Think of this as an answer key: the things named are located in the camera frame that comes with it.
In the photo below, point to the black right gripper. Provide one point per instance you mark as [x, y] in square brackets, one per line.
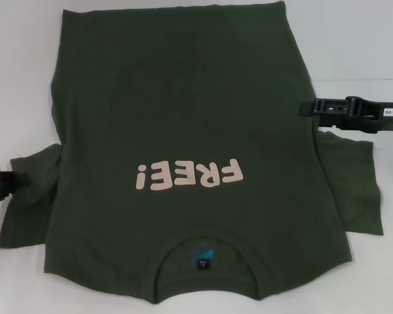
[386, 121]

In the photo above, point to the dark green FREE print t-shirt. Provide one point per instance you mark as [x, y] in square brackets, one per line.
[183, 114]

